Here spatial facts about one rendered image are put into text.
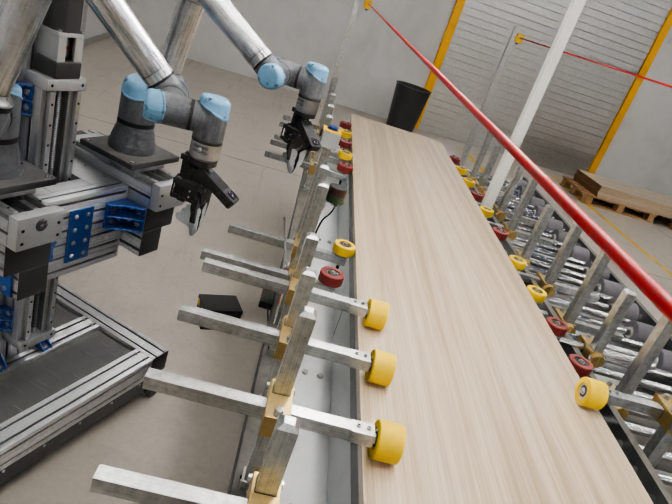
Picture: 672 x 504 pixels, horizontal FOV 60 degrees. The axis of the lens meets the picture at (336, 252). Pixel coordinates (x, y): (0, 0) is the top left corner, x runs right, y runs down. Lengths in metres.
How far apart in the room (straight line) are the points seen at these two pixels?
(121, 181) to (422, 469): 1.30
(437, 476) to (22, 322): 1.45
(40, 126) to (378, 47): 7.96
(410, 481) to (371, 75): 8.60
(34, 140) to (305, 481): 1.20
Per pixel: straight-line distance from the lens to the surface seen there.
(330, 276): 1.83
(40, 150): 1.90
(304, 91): 1.92
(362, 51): 9.48
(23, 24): 1.44
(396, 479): 1.24
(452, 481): 1.31
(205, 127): 1.43
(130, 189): 2.00
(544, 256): 3.16
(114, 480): 1.01
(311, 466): 1.60
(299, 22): 9.39
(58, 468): 2.32
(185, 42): 2.05
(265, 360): 1.74
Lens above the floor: 1.72
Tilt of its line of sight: 24 degrees down
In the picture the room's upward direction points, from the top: 19 degrees clockwise
